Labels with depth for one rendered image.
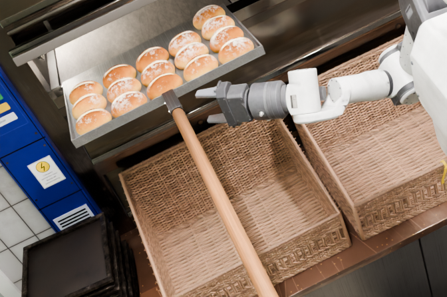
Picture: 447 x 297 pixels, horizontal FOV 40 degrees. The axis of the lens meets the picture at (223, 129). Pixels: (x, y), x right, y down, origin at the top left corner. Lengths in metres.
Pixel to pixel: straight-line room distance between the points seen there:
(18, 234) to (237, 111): 1.01
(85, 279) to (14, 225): 0.41
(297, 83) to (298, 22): 0.62
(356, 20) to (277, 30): 0.26
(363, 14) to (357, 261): 0.77
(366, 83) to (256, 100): 0.26
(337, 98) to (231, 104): 0.25
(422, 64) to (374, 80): 0.35
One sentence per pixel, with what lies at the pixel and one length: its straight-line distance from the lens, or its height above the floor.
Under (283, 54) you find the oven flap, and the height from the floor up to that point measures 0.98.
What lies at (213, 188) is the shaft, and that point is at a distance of 1.25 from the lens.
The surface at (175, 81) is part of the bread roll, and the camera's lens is 1.60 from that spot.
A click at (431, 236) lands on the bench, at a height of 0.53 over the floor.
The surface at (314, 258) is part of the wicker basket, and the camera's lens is 1.84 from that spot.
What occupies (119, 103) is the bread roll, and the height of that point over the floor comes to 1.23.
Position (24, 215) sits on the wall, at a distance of 2.13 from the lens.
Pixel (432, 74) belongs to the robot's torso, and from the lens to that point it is 1.10.
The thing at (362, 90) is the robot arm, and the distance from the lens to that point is 1.44.
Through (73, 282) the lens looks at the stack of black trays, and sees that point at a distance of 1.87.
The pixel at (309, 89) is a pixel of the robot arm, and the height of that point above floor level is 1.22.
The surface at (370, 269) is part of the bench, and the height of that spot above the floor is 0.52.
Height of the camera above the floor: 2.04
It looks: 37 degrees down
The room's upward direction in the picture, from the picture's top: 25 degrees counter-clockwise
